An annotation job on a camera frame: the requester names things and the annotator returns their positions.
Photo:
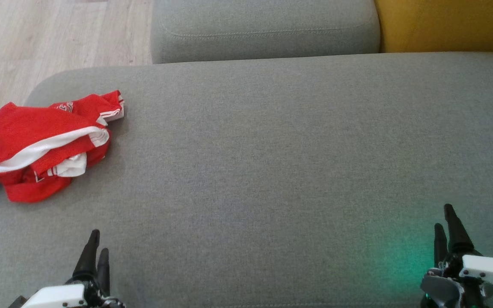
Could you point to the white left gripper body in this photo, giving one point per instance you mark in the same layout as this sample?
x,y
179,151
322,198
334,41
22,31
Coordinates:
x,y
58,297

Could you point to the grey fabric sofa seat cushion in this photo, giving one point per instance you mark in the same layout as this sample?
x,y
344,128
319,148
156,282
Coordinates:
x,y
272,179

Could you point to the red and white striped jersey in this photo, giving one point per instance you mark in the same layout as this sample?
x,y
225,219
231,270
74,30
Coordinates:
x,y
90,105

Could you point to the red shorts with white hem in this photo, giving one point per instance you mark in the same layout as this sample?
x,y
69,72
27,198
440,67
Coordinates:
x,y
24,128

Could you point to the grey fabric sofa back cushion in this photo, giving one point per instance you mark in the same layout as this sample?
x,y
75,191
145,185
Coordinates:
x,y
263,30

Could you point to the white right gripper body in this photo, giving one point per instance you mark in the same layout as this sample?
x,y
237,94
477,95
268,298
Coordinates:
x,y
486,269

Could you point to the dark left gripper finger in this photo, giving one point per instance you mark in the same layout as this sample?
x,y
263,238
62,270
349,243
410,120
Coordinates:
x,y
104,271
87,261

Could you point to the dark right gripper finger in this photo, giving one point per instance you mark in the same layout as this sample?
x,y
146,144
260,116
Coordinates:
x,y
458,235
440,246

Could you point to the yellow sofa cushion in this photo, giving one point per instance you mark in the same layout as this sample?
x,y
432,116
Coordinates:
x,y
447,23

